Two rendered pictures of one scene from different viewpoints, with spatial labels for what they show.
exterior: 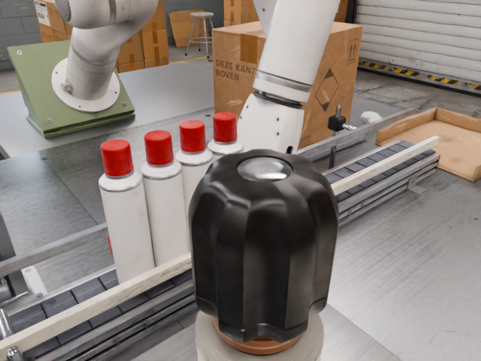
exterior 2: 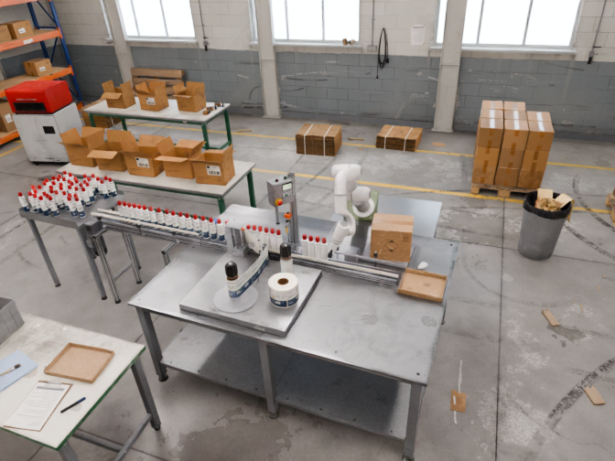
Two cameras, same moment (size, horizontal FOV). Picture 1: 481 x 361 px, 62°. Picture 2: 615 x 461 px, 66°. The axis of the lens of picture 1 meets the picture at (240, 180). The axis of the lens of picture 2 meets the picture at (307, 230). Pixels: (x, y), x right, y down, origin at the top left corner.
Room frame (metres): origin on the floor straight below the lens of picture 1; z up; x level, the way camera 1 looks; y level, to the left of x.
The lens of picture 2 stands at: (-0.94, -2.47, 2.99)
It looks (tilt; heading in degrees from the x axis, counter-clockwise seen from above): 32 degrees down; 62
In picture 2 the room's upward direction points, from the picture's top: 3 degrees counter-clockwise
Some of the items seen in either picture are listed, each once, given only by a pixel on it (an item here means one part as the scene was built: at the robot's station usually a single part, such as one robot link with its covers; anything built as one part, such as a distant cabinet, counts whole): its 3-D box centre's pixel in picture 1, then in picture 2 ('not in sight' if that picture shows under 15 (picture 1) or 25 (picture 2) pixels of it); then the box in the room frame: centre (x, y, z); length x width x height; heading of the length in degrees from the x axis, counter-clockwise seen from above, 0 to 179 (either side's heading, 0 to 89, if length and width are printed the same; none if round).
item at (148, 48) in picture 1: (104, 47); (508, 146); (4.20, 1.39, 0.45); 1.20 x 0.84 x 0.89; 42
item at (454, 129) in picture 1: (452, 138); (422, 284); (0.98, -0.56, 0.85); 0.30 x 0.26 x 0.04; 128
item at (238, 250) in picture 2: not in sight; (237, 237); (0.02, 0.50, 1.01); 0.14 x 0.13 x 0.26; 128
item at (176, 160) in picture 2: not in sight; (183, 157); (0.15, 2.40, 0.96); 0.53 x 0.45 x 0.37; 42
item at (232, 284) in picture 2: not in sight; (232, 280); (-0.22, -0.02, 1.04); 0.09 x 0.09 x 0.29
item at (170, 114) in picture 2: not in sight; (161, 131); (0.49, 5.06, 0.39); 2.20 x 0.80 x 0.78; 130
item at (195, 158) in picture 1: (196, 192); (318, 248); (0.48, 0.06, 0.98); 0.05 x 0.05 x 0.20
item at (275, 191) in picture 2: not in sight; (280, 190); (0.35, 0.36, 1.38); 0.17 x 0.10 x 0.19; 4
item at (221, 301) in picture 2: not in sight; (235, 297); (-0.22, -0.02, 0.89); 0.31 x 0.31 x 0.01
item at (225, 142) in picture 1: (226, 180); (324, 250); (0.52, 0.02, 0.98); 0.05 x 0.05 x 0.20
